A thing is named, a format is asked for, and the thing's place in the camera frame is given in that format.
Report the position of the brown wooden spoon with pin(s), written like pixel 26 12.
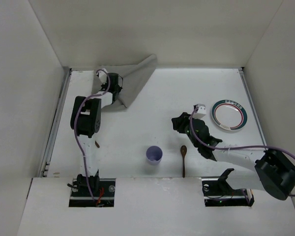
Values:
pixel 183 151

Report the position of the white plate green red rim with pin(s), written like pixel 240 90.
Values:
pixel 229 115

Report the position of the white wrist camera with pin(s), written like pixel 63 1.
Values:
pixel 199 111
pixel 102 75

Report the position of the aluminium frame rail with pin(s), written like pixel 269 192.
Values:
pixel 242 75
pixel 47 154

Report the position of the left aluminium frame rail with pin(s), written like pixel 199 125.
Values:
pixel 47 154

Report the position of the grey cloth placemat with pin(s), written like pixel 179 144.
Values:
pixel 135 77

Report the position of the right aluminium frame rail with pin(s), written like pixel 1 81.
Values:
pixel 242 75

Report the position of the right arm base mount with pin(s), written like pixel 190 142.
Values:
pixel 218 193

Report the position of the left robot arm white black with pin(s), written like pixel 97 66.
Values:
pixel 85 122

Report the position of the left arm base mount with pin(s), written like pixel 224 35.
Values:
pixel 99 193

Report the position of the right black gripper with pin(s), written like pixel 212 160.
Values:
pixel 183 122

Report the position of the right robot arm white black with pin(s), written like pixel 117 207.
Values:
pixel 270 168

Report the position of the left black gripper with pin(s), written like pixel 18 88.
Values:
pixel 116 89

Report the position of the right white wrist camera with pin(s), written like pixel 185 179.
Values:
pixel 199 111

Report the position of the lilac plastic cup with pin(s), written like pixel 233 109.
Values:
pixel 154 155

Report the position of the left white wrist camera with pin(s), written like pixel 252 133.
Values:
pixel 102 75

